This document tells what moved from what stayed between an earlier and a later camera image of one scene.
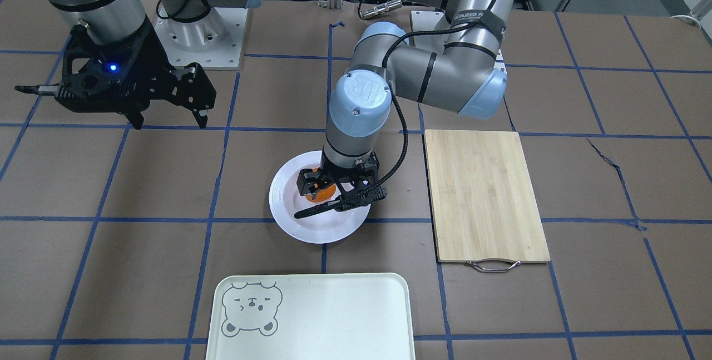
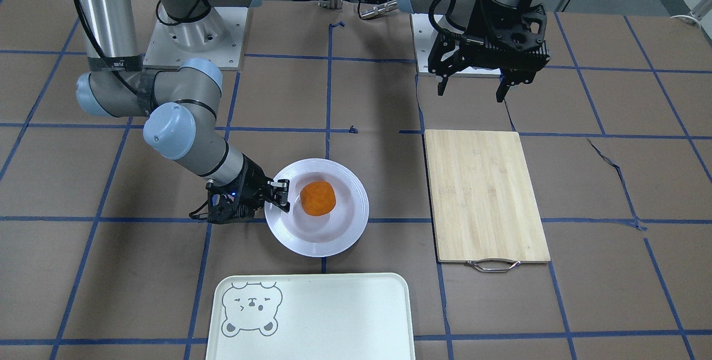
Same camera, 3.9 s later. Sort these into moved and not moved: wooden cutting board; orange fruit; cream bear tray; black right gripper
Moved: orange fruit; black right gripper
Not moved: cream bear tray; wooden cutting board
